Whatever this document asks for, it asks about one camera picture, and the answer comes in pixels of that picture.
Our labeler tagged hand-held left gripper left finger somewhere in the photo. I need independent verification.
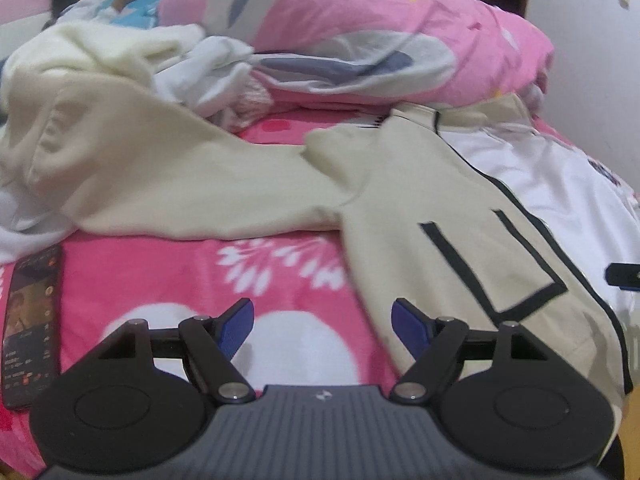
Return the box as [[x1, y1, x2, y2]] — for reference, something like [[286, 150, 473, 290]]
[[100, 298, 256, 403]]

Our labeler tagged pink floral quilt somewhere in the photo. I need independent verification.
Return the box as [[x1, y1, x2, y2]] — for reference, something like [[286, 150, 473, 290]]
[[157, 0, 556, 111]]

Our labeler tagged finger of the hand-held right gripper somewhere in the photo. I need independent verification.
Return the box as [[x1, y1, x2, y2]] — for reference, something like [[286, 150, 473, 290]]
[[604, 262, 640, 291]]

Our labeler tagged black smartphone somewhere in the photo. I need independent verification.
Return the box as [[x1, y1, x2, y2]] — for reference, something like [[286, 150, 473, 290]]
[[1, 244, 65, 411]]

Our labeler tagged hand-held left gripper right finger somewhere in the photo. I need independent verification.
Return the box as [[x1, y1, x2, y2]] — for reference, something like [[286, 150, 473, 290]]
[[390, 298, 548, 403]]

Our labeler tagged pink and white headboard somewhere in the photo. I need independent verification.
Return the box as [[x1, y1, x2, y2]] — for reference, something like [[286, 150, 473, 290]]
[[0, 0, 56, 61]]

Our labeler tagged pink floral bed blanket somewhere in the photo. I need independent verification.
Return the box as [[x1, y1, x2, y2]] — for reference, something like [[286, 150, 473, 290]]
[[0, 105, 640, 476]]

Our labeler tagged beige zip jacket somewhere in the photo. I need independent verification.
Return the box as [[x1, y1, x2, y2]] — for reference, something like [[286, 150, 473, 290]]
[[22, 87, 640, 423]]

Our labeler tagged cream fleece garment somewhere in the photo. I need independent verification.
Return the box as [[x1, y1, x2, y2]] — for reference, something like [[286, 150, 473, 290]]
[[0, 22, 206, 231]]

